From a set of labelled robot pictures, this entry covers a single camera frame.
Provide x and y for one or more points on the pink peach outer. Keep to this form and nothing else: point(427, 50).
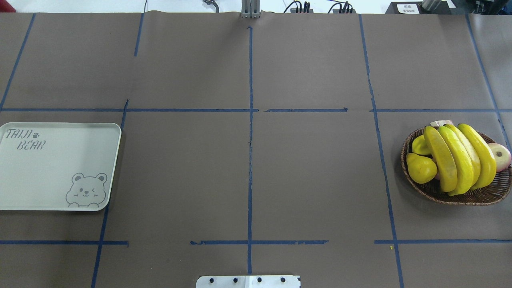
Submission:
point(502, 156)

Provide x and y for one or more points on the brown wicker basket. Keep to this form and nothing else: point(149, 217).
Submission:
point(491, 194)

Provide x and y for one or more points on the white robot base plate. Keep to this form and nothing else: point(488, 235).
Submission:
point(249, 281)

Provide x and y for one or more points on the black labelled box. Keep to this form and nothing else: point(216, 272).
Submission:
point(415, 7)

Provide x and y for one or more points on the paper price tag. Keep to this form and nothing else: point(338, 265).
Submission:
point(439, 123)

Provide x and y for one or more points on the yellow starfruit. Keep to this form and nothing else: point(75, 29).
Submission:
point(420, 147)

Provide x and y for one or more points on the yellow banana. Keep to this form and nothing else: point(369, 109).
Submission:
point(462, 160)
point(470, 150)
point(488, 165)
point(444, 159)

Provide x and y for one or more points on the aluminium frame post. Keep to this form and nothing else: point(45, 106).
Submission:
point(250, 9)

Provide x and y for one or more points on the yellow pear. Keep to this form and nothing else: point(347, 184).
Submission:
point(421, 169)

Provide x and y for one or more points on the white bear tray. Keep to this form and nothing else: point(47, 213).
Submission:
point(57, 166)

